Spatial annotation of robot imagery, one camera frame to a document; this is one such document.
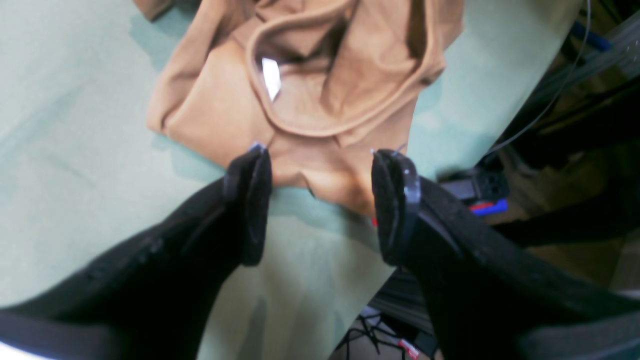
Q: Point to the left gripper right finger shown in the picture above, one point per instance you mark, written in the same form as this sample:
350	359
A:
489	299

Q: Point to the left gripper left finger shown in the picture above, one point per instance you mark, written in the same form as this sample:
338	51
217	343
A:
150	296

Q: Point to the tan orange T-shirt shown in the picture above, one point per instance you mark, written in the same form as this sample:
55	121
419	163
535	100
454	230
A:
320	83

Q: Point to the blue orange bar clamp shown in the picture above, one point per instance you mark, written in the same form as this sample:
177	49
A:
399	194

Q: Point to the sage green table cloth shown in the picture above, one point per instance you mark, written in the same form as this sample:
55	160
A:
80	170

